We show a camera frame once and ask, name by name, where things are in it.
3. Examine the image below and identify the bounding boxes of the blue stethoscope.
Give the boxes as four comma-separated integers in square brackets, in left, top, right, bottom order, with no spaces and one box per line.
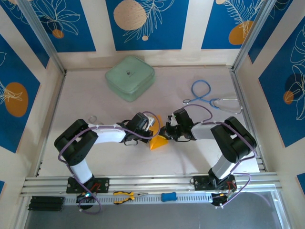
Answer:
[183,80,244,115]

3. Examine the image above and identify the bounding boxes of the blue bone shaped block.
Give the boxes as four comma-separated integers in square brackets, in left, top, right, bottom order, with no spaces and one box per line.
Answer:
[161,192,177,202]

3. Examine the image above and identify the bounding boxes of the mint green zip case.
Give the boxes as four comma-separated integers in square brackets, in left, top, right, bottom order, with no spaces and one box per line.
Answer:
[105,55,156,103]

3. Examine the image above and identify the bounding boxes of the circuit board with green light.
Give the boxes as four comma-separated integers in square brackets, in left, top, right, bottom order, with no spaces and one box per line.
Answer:
[76,192,96,204]

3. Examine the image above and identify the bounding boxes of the grey metal panel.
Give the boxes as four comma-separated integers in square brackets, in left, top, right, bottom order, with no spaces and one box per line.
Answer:
[23,190,293,229]

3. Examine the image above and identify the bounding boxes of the black stacked bars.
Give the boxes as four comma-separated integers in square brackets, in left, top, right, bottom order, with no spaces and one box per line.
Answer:
[28,196,65,212]

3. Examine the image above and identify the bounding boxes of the long aluminium base rail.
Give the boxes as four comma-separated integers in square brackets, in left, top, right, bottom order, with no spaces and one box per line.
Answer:
[20,172,283,198]

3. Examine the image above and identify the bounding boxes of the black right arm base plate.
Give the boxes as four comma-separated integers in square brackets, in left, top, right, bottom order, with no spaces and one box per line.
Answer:
[193,175,237,191]

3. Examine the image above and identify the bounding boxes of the small metal ring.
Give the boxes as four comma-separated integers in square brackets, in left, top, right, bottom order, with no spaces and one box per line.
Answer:
[88,115,103,125]

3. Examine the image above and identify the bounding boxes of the yellow handled pliers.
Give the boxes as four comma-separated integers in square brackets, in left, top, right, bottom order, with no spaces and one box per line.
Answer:
[113,190,149,205]

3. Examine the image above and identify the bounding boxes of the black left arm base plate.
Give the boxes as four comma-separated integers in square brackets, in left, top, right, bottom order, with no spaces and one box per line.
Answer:
[66,177,111,194]

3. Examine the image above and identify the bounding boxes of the grey slotted cable duct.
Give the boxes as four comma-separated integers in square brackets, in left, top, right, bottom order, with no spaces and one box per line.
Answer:
[63,192,215,206]

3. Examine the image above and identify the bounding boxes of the circuit board with orange wires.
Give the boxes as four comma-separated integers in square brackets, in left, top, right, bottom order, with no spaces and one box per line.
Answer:
[211,190,236,206]

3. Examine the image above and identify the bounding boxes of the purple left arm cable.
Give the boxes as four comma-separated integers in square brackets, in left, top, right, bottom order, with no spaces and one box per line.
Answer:
[58,111,162,214]

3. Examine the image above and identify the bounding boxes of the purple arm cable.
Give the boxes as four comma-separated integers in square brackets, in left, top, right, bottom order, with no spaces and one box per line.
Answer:
[58,111,162,214]
[183,104,258,208]

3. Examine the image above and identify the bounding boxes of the aluminium side rail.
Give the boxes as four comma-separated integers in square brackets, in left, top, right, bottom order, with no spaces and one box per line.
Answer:
[35,71,67,177]
[230,68,267,173]

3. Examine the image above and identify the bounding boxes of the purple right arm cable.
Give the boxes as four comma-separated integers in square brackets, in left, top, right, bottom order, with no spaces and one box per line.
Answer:
[183,104,258,208]

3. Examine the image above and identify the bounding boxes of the aluminium frame post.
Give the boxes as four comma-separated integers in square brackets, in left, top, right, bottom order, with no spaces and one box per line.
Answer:
[17,0,67,74]
[231,0,275,72]

